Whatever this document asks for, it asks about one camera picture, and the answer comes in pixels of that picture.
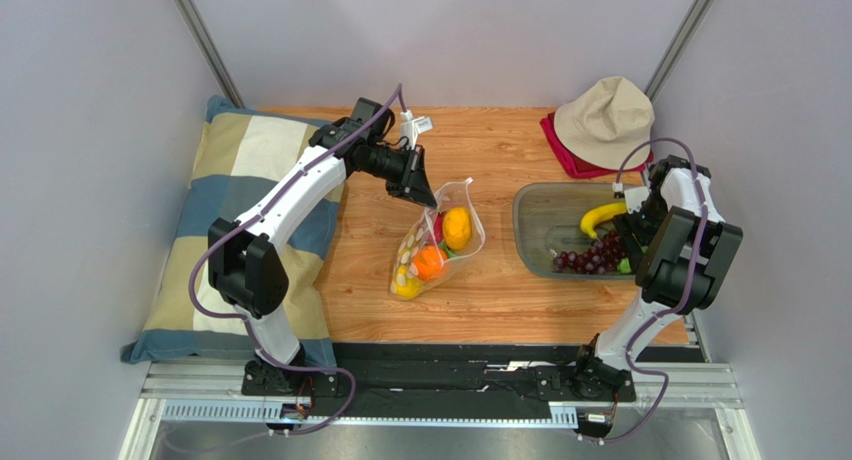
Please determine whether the dark red grape bunch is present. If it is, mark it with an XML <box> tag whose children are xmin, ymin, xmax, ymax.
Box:
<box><xmin>551</xmin><ymin>230</ymin><xmax>633</xmax><ymax>275</ymax></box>

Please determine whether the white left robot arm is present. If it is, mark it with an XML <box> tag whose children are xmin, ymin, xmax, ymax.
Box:
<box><xmin>191</xmin><ymin>98</ymin><xmax>437</xmax><ymax>372</ymax></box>

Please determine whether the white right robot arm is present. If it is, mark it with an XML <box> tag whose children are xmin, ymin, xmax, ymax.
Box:
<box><xmin>577</xmin><ymin>155</ymin><xmax>744</xmax><ymax>377</ymax></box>

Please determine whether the clear polka-dot zip bag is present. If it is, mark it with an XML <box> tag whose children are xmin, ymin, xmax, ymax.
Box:
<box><xmin>389</xmin><ymin>177</ymin><xmax>486</xmax><ymax>300</ymax></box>

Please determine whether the blue beige checkered pillow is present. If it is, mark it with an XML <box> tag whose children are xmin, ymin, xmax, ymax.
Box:
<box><xmin>121</xmin><ymin>96</ymin><xmax>343</xmax><ymax>366</ymax></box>

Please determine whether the beige bucket hat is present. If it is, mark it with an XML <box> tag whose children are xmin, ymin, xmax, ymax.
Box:
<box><xmin>553</xmin><ymin>76</ymin><xmax>655</xmax><ymax>171</ymax></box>

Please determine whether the red dragon fruit toy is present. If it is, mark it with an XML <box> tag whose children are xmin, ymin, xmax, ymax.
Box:
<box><xmin>432</xmin><ymin>211</ymin><xmax>445</xmax><ymax>245</ymax></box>

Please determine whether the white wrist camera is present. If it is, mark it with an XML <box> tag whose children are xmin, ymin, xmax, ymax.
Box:
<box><xmin>612</xmin><ymin>182</ymin><xmax>650</xmax><ymax>213</ymax></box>
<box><xmin>397</xmin><ymin>110</ymin><xmax>434</xmax><ymax>149</ymax></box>

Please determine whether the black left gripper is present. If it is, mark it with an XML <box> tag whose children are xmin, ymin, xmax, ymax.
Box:
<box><xmin>364</xmin><ymin>143</ymin><xmax>437</xmax><ymax>210</ymax></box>

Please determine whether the clear grey plastic tray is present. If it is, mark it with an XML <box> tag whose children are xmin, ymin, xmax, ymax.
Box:
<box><xmin>513</xmin><ymin>183</ymin><xmax>634</xmax><ymax>280</ymax></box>

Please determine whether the yellow pear toy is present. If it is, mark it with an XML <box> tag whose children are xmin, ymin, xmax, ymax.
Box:
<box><xmin>391</xmin><ymin>265</ymin><xmax>423</xmax><ymax>300</ymax></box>

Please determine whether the aluminium frame base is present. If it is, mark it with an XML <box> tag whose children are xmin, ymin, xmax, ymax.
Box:
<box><xmin>120</xmin><ymin>359</ymin><xmax>760</xmax><ymax>459</ymax></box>

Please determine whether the red folded cloth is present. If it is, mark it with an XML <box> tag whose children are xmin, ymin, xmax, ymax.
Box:
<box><xmin>540</xmin><ymin>112</ymin><xmax>622</xmax><ymax>179</ymax></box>

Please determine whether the small yellow lemon toy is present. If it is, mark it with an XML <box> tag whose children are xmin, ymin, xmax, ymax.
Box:
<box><xmin>579</xmin><ymin>201</ymin><xmax>628</xmax><ymax>239</ymax></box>

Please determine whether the orange fruit toy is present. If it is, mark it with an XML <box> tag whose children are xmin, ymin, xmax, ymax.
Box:
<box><xmin>410</xmin><ymin>245</ymin><xmax>448</xmax><ymax>282</ymax></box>

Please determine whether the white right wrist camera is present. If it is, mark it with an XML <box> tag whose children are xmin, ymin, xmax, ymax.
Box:
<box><xmin>612</xmin><ymin>182</ymin><xmax>650</xmax><ymax>213</ymax></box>

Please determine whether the black table front rail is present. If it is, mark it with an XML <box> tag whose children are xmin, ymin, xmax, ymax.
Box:
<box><xmin>326</xmin><ymin>341</ymin><xmax>707</xmax><ymax>421</ymax></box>

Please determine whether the yellow potato toy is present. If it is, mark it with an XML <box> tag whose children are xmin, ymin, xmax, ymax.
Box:
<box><xmin>442</xmin><ymin>207</ymin><xmax>473</xmax><ymax>251</ymax></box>

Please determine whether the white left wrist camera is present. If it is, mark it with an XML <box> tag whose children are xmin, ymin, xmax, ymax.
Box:
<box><xmin>397</xmin><ymin>110</ymin><xmax>434</xmax><ymax>149</ymax></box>

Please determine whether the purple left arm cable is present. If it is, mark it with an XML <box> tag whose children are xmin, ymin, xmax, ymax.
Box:
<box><xmin>187</xmin><ymin>83</ymin><xmax>405</xmax><ymax>438</ymax></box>

